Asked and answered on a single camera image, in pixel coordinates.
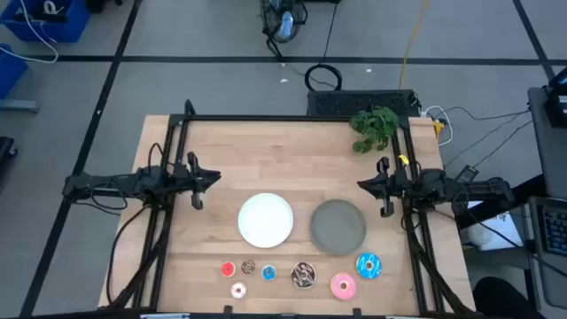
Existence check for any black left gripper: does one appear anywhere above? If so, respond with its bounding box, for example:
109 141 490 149
172 151 221 211

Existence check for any green potted plant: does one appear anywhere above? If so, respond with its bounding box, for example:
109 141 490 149
348 105 400 155

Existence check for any white cable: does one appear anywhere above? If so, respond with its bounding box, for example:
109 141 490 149
0 0 59 65
423 105 454 147

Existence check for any large blue iced donut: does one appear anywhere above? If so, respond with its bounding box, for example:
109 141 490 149
354 252 384 281

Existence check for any large chocolate iced donut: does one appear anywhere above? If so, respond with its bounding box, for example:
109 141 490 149
290 261 318 290

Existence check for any black desk device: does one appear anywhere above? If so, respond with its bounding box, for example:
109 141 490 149
543 66 567 128

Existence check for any black metal table frame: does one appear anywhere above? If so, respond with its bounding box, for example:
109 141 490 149
99 99 478 319

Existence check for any black computer case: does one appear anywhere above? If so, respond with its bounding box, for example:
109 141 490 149
306 89 421 119

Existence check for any black metal beam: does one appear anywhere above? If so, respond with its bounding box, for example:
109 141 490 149
455 174 547 230

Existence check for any grey round plate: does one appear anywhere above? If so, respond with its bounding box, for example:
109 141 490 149
309 198 368 257

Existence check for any person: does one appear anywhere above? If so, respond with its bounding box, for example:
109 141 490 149
471 276 548 319

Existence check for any black floor fan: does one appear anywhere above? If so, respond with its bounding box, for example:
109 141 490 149
259 0 309 61

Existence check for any black keyboard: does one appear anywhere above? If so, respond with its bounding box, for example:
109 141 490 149
540 206 567 258

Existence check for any white paper sheet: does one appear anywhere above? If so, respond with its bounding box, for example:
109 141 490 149
460 201 524 253

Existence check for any large pink iced donut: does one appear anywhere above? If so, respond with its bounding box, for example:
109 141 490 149
330 271 358 301

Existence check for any coiled black cable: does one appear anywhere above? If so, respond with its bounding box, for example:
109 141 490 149
303 63 344 93

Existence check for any grey desk top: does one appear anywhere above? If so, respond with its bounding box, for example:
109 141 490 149
526 86 567 200
528 196 567 311

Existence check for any black cart base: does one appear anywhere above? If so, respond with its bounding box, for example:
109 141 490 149
0 136 19 172

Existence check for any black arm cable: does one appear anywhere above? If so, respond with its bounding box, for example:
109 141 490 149
105 204 150 307

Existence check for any blue plastic bin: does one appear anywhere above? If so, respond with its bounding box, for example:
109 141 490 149
0 43 29 100
0 0 92 44

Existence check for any black power adapter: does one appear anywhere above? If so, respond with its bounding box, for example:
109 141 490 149
454 164 479 183

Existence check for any grey flat board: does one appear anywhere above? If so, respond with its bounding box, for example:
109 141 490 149
0 99 40 113

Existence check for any white round plate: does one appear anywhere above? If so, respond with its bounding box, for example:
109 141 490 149
237 192 295 249

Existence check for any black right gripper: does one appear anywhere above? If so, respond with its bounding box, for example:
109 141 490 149
357 156 413 219

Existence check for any yellow hanging cable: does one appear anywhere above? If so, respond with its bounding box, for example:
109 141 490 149
397 0 430 89

